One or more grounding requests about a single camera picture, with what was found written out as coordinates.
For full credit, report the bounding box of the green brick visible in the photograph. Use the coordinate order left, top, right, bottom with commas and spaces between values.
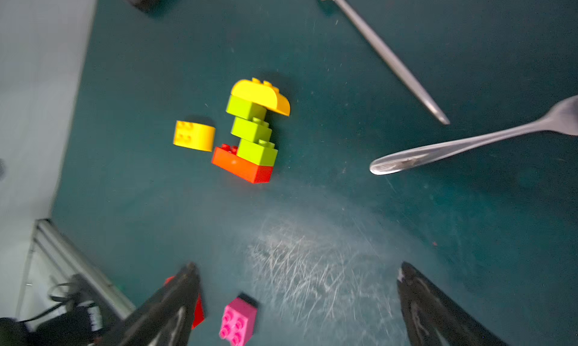
231, 117, 272, 143
226, 95, 267, 120
237, 138, 278, 166

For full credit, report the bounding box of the long red brick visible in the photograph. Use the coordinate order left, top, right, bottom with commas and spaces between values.
182, 284, 205, 330

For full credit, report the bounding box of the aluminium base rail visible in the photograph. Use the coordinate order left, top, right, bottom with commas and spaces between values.
16, 219, 135, 319

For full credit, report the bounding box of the silver metal spoon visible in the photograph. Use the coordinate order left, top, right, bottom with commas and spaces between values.
322, 0, 450, 125

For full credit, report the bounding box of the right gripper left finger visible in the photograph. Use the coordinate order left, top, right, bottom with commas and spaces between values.
99, 263, 200, 345

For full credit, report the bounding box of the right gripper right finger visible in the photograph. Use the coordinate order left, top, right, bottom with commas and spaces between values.
397, 262, 506, 345

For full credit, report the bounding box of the small red brick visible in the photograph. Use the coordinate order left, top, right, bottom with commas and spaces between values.
212, 144, 273, 184

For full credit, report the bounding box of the yellow curved brick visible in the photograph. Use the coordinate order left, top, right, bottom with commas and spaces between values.
231, 78, 291, 117
173, 120, 216, 152

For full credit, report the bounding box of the green table mat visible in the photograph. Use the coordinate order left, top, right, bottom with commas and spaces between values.
52, 0, 577, 345

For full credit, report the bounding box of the silver metal fork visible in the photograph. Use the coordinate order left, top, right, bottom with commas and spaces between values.
370, 96, 577, 175

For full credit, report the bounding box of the pink brick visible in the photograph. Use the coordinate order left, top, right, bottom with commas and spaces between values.
219, 293, 258, 346

